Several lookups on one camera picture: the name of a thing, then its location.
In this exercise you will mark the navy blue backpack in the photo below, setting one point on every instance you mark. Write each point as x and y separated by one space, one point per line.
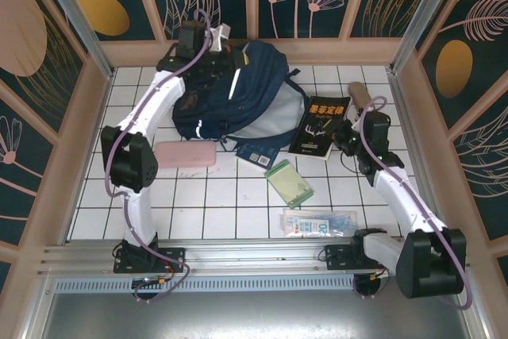
258 89

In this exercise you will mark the green notebook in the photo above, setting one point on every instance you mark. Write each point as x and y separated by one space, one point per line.
289 184

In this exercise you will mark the tan glasses case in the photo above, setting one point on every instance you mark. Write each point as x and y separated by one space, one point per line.
357 93

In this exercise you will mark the large blue book with barcodes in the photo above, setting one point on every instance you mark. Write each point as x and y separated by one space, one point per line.
254 153

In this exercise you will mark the aluminium frame post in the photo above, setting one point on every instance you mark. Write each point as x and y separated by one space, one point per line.
421 17
80 25

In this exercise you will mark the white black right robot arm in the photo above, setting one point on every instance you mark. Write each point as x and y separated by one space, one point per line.
401 196

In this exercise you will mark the clear pack of face masks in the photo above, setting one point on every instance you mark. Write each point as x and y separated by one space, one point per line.
317 224

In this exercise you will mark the pink pencil case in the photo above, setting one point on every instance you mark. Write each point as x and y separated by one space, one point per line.
186 154

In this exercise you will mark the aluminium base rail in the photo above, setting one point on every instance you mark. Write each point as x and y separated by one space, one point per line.
254 253

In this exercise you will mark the aluminium table side rail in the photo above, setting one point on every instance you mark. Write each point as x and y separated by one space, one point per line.
86 164
420 156

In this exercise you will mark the black book with gold title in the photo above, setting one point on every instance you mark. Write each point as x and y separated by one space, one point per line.
317 124

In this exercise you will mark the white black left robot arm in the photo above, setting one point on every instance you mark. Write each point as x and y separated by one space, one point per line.
152 105

